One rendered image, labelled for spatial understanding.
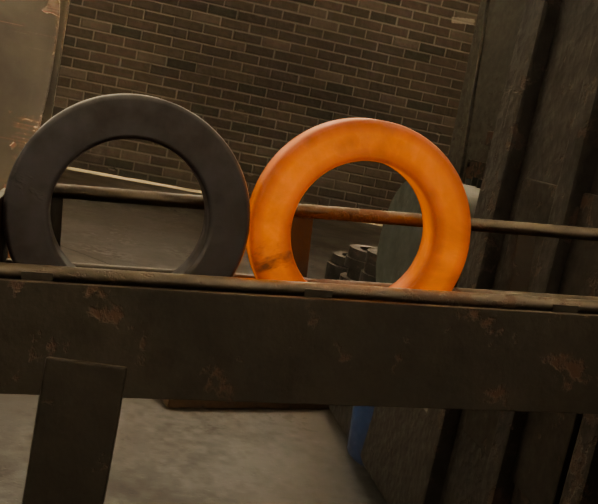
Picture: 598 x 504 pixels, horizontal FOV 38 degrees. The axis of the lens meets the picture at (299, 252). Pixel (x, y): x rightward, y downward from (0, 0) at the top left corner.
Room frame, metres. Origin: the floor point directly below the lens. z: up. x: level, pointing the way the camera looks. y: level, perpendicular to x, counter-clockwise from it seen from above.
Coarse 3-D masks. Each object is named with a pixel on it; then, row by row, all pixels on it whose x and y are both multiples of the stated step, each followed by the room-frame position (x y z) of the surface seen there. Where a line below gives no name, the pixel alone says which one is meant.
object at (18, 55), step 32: (0, 0) 2.98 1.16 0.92; (32, 0) 3.00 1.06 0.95; (64, 0) 3.31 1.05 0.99; (0, 32) 2.99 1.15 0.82; (32, 32) 3.01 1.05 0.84; (64, 32) 3.32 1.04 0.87; (0, 64) 2.99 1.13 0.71; (32, 64) 3.01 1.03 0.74; (0, 96) 2.99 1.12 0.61; (32, 96) 3.01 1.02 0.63; (0, 128) 3.00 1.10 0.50; (32, 128) 3.00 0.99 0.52; (0, 160) 3.00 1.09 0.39
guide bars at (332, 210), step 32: (64, 192) 0.69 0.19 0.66; (96, 192) 0.69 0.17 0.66; (128, 192) 0.70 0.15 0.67; (160, 192) 0.71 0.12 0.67; (416, 224) 0.75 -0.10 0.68; (480, 224) 0.77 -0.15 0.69; (512, 224) 0.77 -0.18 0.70; (544, 224) 0.78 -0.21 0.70; (512, 256) 0.78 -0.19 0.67; (512, 288) 0.78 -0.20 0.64
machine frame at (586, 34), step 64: (576, 0) 1.35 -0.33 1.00; (512, 64) 1.51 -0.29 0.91; (576, 64) 1.30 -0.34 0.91; (512, 128) 1.39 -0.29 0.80; (576, 128) 1.19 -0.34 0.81; (512, 192) 1.39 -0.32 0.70; (576, 192) 1.17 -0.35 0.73; (576, 256) 1.15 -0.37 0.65; (448, 448) 1.39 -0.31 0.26; (512, 448) 1.17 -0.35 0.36; (576, 448) 1.01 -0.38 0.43
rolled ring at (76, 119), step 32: (128, 96) 0.63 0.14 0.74; (64, 128) 0.62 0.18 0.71; (96, 128) 0.63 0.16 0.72; (128, 128) 0.63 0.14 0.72; (160, 128) 0.64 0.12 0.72; (192, 128) 0.65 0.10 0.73; (32, 160) 0.62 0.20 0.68; (64, 160) 0.62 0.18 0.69; (192, 160) 0.65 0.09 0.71; (224, 160) 0.65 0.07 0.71; (32, 192) 0.62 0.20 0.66; (224, 192) 0.66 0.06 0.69; (32, 224) 0.62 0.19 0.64; (224, 224) 0.66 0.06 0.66; (32, 256) 0.62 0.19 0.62; (64, 256) 0.65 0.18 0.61; (192, 256) 0.67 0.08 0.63; (224, 256) 0.66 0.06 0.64
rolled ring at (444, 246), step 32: (320, 128) 0.68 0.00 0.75; (352, 128) 0.68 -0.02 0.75; (384, 128) 0.68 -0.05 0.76; (288, 160) 0.67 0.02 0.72; (320, 160) 0.67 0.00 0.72; (352, 160) 0.68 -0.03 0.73; (384, 160) 0.68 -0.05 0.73; (416, 160) 0.69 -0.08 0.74; (448, 160) 0.70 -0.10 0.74; (256, 192) 0.67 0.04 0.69; (288, 192) 0.67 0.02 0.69; (416, 192) 0.72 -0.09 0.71; (448, 192) 0.70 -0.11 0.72; (256, 224) 0.66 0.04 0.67; (288, 224) 0.67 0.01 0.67; (448, 224) 0.70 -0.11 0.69; (256, 256) 0.66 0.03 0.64; (288, 256) 0.67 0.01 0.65; (416, 256) 0.72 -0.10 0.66; (448, 256) 0.70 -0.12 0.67; (416, 288) 0.70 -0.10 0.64; (448, 288) 0.70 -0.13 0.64
